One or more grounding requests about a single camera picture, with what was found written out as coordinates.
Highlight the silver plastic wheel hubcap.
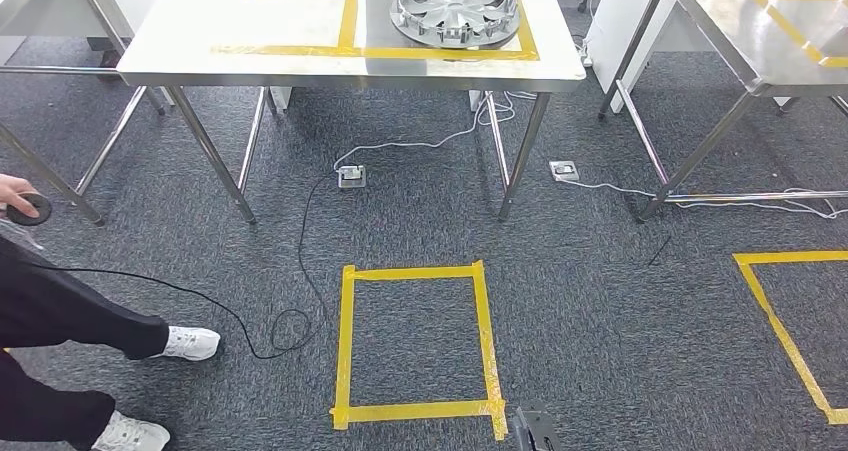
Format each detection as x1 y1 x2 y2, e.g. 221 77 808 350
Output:
389 0 521 50

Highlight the black round handheld controller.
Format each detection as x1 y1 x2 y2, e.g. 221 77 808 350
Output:
5 192 54 228

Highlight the metal floor socket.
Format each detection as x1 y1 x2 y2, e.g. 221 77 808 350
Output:
336 164 368 190
549 160 581 184

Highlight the yellow floor tape marking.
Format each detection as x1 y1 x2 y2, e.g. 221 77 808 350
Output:
329 260 509 443
732 250 848 427

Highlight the dark robot foot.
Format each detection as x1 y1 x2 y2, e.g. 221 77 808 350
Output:
508 404 566 451

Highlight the white partition panel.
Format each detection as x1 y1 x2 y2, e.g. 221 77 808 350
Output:
585 0 720 115
0 0 167 65

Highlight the black equipment base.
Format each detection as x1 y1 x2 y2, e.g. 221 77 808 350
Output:
86 35 127 82

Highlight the person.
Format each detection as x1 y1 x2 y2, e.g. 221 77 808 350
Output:
0 172 222 451

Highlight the white floor cable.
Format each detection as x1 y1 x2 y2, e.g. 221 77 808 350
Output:
332 90 539 172
559 177 848 221

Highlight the black floor cable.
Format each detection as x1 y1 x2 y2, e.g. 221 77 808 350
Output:
26 171 340 361

